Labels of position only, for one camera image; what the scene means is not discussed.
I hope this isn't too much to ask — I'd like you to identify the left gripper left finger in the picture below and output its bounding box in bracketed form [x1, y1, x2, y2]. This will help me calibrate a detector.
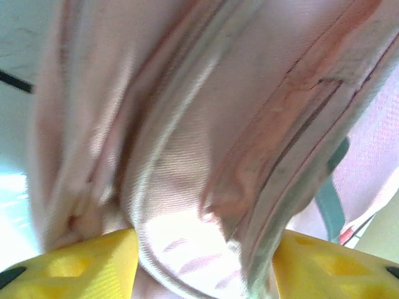
[0, 229, 140, 299]

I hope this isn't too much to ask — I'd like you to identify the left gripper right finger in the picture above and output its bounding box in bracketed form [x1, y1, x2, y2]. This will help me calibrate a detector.
[271, 230, 399, 299]

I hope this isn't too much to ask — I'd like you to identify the white red-capped glue stick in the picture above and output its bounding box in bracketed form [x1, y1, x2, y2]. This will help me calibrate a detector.
[339, 229, 355, 245]

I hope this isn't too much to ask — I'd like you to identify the pink school backpack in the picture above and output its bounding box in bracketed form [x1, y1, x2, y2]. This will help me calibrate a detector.
[31, 0, 399, 299]

